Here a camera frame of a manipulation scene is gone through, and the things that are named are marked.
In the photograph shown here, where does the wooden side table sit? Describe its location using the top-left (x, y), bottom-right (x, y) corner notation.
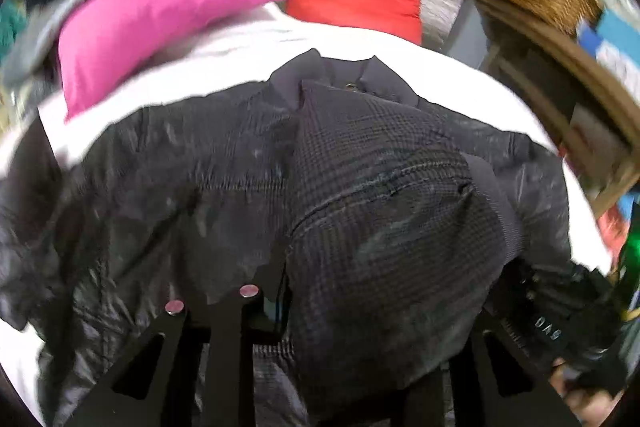
top-left (470, 0), bottom-right (640, 218)

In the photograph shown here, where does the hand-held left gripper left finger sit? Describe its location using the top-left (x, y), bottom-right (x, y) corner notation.
top-left (65, 248), bottom-right (293, 427)

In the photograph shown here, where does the pink pillow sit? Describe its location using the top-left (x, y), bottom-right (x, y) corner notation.
top-left (57, 0), bottom-right (301, 122)

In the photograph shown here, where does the black jacket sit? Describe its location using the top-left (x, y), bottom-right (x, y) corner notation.
top-left (0, 48), bottom-right (616, 427)

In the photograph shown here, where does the blue white box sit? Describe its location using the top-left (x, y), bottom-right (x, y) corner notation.
top-left (577, 7), bottom-right (640, 92)

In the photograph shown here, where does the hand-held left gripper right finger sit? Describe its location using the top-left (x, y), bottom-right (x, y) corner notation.
top-left (390, 309), bottom-right (583, 427)

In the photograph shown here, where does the teal cloth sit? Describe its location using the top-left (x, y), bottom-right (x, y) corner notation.
top-left (0, 0), bottom-right (26, 52)

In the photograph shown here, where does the white bed sheet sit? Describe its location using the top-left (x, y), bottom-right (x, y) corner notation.
top-left (0, 2), bottom-right (613, 408)

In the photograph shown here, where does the person's right hand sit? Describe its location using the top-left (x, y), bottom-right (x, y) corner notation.
top-left (550, 357), bottom-right (623, 427)

